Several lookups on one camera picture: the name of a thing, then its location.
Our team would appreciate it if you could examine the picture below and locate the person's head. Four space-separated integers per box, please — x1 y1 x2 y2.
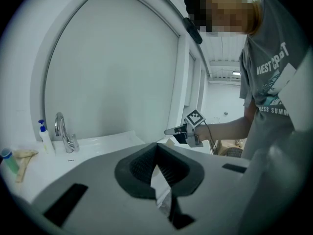
184 0 260 38

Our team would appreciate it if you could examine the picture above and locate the green bottle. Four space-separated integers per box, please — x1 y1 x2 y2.
0 147 20 175

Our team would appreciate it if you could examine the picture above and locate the wide pale roller blind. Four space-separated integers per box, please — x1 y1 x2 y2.
44 0 180 141

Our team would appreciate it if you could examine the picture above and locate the narrow pale roller blind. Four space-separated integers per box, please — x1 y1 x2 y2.
188 52 197 106

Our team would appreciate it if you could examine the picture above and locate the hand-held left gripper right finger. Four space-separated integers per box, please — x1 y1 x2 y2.
156 142 250 235

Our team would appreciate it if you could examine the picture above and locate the person's right forearm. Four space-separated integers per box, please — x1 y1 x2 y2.
195 115 254 141

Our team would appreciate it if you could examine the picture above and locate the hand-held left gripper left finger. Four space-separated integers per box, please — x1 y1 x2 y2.
31 142 172 235

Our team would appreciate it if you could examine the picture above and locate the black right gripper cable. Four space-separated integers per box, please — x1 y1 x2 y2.
204 120 219 155

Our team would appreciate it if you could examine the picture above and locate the person's grey t-shirt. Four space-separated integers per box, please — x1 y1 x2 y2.
239 0 313 161

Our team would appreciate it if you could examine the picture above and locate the white vanity cabinet with sink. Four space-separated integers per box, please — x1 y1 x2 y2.
0 130 172 215

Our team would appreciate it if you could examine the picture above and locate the chrome faucet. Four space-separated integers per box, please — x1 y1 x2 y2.
54 112 80 154

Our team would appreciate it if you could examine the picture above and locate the beige cloth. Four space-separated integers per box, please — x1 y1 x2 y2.
12 149 39 183

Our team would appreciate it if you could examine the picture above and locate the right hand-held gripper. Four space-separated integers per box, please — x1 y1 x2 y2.
164 109 206 148

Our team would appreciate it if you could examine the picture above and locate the black head-worn camera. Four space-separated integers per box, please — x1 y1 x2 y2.
183 17 203 45

